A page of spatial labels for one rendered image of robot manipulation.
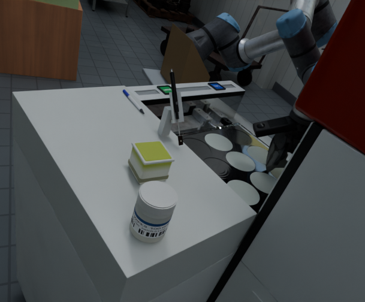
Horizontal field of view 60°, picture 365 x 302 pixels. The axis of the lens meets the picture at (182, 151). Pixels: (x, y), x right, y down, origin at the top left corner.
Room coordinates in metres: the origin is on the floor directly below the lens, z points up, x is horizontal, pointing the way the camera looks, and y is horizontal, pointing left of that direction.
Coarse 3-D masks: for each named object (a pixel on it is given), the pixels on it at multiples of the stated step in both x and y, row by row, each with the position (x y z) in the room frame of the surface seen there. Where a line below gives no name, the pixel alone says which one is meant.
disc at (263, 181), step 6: (252, 174) 0.82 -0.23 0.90; (258, 174) 0.83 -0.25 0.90; (264, 174) 0.84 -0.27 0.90; (252, 180) 0.79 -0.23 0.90; (258, 180) 0.80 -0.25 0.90; (264, 180) 0.81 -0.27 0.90; (270, 180) 0.82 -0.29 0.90; (276, 180) 0.83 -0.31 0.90; (258, 186) 0.77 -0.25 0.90; (264, 186) 0.78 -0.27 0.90; (270, 186) 0.79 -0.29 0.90
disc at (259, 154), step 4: (248, 148) 0.97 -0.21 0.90; (252, 148) 0.98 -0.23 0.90; (256, 148) 0.98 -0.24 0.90; (260, 148) 0.99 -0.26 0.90; (248, 152) 0.94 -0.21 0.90; (252, 152) 0.95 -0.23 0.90; (256, 152) 0.96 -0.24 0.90; (260, 152) 0.97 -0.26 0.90; (264, 152) 0.98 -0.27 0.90; (252, 156) 0.92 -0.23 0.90; (256, 156) 0.93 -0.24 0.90; (260, 156) 0.94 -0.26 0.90; (264, 156) 0.95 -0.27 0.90; (256, 160) 0.91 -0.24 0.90; (260, 160) 0.92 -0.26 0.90; (264, 160) 0.92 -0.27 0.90
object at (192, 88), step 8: (128, 88) 0.98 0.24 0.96; (136, 88) 1.00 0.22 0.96; (144, 88) 1.02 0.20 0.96; (152, 88) 1.04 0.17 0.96; (176, 88) 1.12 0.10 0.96; (184, 88) 1.15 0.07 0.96; (192, 88) 1.17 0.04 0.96; (200, 88) 1.20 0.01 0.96; (208, 88) 1.23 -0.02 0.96; (232, 88) 1.31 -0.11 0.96; (240, 88) 1.34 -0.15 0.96; (136, 96) 0.94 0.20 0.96; (144, 96) 0.96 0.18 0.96; (152, 96) 0.98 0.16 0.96; (160, 96) 1.00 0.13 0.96; (168, 96) 1.02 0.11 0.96
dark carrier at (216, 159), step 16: (224, 128) 1.05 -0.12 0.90; (240, 128) 1.09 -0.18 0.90; (192, 144) 0.87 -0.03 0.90; (208, 144) 0.90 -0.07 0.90; (240, 144) 0.97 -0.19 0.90; (256, 144) 1.01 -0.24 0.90; (208, 160) 0.81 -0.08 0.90; (224, 160) 0.84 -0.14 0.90; (224, 176) 0.76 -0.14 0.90; (240, 176) 0.79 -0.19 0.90; (272, 176) 0.84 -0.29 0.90; (256, 208) 0.67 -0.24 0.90
